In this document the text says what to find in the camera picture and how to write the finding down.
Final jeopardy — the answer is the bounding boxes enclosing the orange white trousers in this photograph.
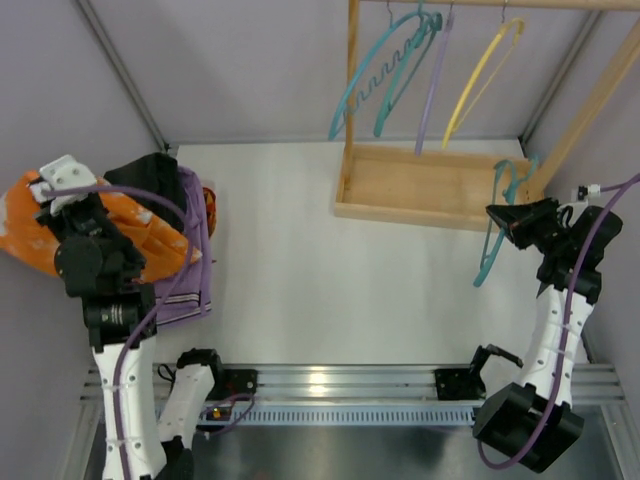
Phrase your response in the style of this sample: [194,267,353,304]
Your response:
[1,171,188,282]

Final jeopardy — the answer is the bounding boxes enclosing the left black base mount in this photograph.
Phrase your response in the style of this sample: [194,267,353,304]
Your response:
[218,368,258,399]

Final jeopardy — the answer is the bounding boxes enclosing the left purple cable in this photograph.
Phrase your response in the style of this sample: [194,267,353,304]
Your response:
[42,184,256,480]

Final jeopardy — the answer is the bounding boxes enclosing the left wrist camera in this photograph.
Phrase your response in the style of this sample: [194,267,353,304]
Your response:
[29,154,98,216]

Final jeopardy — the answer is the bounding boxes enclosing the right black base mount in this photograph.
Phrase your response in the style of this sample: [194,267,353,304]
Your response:
[434,368,486,401]

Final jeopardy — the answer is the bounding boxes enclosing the lilac hanger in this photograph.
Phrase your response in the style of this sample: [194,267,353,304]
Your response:
[414,6,455,156]

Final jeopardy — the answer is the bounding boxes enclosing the yellow hanger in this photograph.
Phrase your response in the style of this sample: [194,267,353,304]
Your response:
[441,17,527,150]

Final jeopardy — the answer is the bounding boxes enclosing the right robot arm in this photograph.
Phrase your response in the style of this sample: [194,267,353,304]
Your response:
[473,198,623,473]

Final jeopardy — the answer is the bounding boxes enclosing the purple garment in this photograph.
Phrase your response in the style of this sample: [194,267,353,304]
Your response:
[154,166,214,327]

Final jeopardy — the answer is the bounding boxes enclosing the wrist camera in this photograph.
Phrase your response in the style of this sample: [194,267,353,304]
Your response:
[29,154,98,216]
[571,184,602,203]

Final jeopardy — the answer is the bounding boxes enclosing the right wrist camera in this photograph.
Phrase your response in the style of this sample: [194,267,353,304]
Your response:
[571,184,602,203]

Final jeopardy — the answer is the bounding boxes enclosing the teal hanger holding trousers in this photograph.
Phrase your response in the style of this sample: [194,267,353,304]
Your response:
[473,159,521,288]

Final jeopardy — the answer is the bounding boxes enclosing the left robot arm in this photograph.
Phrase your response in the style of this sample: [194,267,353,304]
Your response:
[35,191,224,479]

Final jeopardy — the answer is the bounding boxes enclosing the purple cable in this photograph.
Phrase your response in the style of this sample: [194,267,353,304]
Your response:
[42,184,256,480]
[477,172,640,469]

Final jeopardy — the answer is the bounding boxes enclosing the wooden clothes rack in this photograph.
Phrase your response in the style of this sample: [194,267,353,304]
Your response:
[329,1,639,231]

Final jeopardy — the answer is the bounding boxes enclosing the black folded garment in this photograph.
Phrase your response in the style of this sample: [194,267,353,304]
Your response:
[104,153,186,212]

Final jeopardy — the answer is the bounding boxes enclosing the grey slotted cable duct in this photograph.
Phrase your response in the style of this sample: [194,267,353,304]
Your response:
[239,404,475,426]

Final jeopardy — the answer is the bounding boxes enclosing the aluminium rail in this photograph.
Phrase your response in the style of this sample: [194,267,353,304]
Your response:
[81,364,625,405]

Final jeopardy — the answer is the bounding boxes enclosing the spare teal hanger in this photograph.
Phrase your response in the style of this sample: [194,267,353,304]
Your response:
[515,155,539,188]

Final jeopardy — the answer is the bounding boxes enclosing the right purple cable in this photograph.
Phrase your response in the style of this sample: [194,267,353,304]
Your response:
[477,172,640,469]

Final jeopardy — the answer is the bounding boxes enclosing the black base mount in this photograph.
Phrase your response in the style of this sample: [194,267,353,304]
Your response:
[434,368,486,401]
[218,368,258,399]

